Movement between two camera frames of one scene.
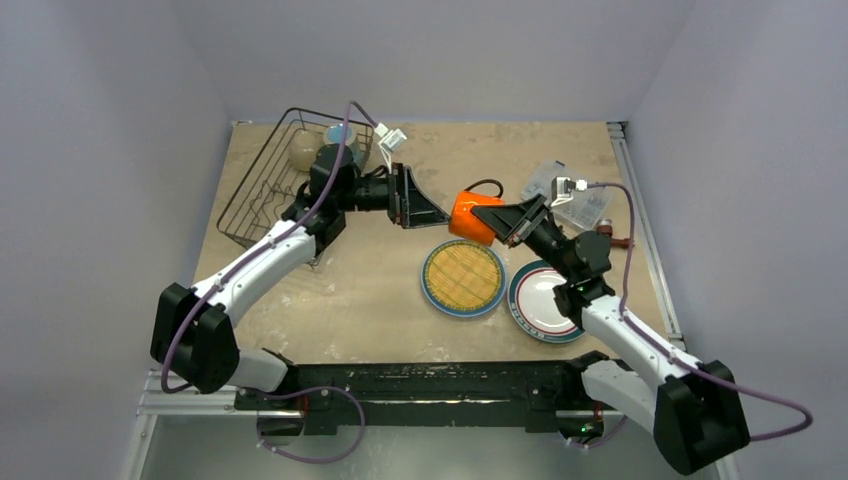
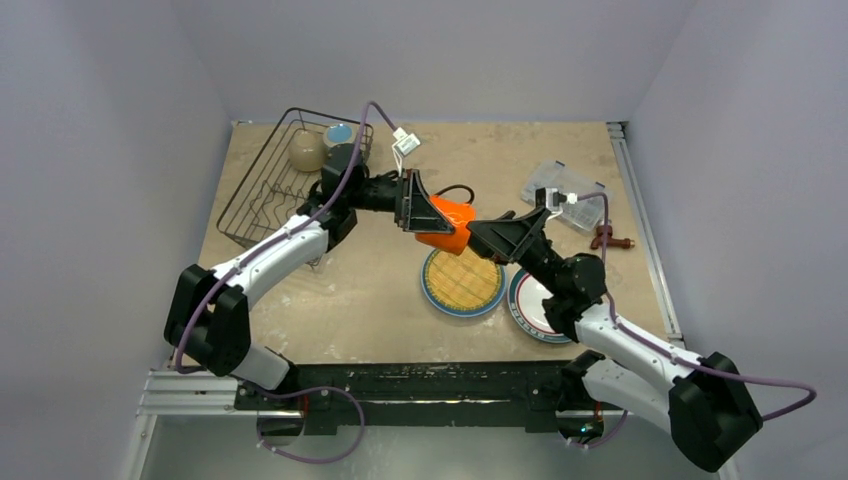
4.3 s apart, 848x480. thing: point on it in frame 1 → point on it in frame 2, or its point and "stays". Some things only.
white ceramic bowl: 303,149 stays
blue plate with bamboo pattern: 463,278 stays
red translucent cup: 464,223 → 459,214
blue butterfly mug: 335,133 stays
